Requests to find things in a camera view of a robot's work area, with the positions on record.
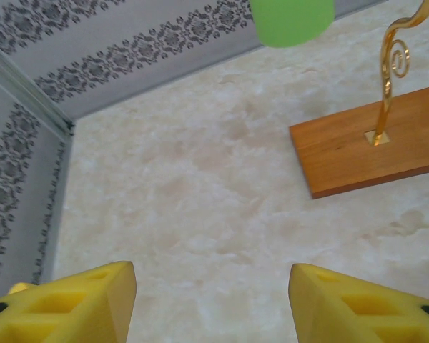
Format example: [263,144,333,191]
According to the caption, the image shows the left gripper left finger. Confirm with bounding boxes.
[0,260,137,343]

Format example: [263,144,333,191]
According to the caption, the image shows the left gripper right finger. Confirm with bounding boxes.
[289,263,429,343]

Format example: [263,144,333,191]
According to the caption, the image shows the green wine glass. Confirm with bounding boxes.
[250,0,336,49]

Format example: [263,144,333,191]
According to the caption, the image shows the gold wire wine glass rack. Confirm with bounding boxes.
[289,0,429,200]

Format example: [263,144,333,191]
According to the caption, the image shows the aluminium frame post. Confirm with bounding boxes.
[0,37,75,139]

